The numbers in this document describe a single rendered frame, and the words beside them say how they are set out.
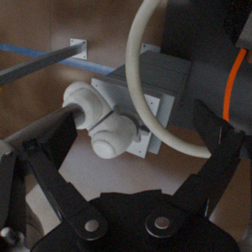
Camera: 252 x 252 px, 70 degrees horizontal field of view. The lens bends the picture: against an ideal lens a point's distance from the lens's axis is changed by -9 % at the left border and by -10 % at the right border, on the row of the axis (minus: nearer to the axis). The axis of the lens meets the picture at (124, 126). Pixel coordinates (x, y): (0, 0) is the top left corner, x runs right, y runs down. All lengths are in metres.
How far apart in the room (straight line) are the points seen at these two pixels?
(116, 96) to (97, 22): 1.09
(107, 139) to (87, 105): 0.16
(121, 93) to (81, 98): 0.27
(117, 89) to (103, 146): 0.32
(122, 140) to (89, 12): 1.43
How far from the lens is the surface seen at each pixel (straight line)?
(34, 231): 0.42
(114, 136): 0.85
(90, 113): 0.82
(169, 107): 1.04
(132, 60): 0.44
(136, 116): 1.01
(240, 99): 1.86
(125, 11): 1.86
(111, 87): 1.04
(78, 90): 0.88
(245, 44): 1.09
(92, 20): 2.02
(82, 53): 2.13
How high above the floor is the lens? 1.71
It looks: 50 degrees down
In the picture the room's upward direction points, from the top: 142 degrees counter-clockwise
